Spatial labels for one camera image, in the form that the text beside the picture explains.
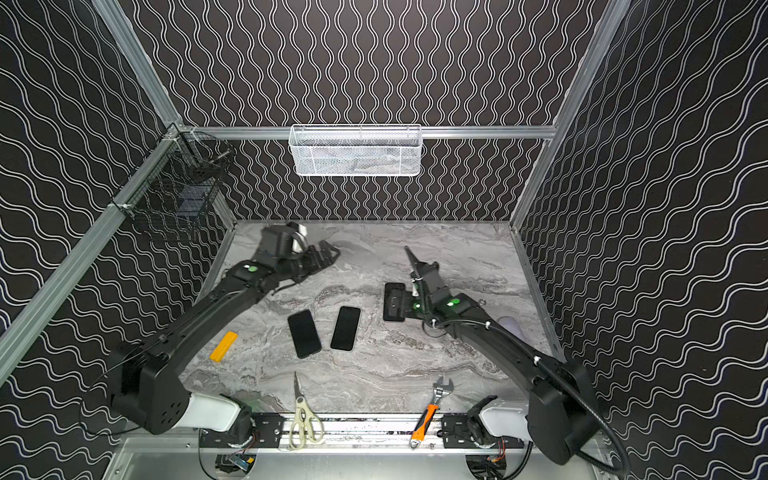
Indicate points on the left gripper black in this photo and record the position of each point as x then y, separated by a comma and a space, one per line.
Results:
309, 261

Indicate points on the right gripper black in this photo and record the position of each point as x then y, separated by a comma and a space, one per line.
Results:
424, 279

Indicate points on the phone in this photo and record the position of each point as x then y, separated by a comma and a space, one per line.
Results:
398, 302

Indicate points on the black smartphone green case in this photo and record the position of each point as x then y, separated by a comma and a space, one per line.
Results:
345, 331

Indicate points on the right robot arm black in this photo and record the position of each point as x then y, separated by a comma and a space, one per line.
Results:
562, 414

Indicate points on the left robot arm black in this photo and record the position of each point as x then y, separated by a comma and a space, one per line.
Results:
143, 378

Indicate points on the black smartphone left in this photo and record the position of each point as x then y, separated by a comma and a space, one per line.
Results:
304, 334

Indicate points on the purple round object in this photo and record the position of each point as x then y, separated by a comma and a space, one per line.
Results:
511, 325

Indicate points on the yellow rectangular block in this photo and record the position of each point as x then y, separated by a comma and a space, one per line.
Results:
224, 345

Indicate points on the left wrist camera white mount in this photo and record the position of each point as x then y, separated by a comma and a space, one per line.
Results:
299, 237

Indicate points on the white wire mesh basket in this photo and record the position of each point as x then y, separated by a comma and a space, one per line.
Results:
392, 150

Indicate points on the orange handled adjustable wrench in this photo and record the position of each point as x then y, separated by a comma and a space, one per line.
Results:
441, 388

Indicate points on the black wire basket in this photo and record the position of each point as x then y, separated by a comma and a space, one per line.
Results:
176, 202

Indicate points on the beige handled scissors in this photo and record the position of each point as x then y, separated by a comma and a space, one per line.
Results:
306, 427

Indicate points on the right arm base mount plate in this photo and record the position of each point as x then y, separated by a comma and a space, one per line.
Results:
463, 431

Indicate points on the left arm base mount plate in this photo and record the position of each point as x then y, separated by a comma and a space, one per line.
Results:
262, 430

